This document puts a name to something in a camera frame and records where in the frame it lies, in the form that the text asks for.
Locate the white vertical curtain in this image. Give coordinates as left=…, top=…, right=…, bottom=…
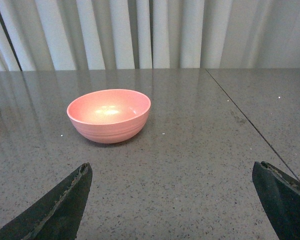
left=0, top=0, right=300, bottom=71

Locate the pink bowl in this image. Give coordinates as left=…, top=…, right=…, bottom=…
left=66, top=89, right=151, bottom=144

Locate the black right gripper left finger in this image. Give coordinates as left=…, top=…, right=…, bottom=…
left=0, top=163, right=93, bottom=240

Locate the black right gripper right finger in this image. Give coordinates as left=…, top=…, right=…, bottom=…
left=252, top=161, right=300, bottom=240

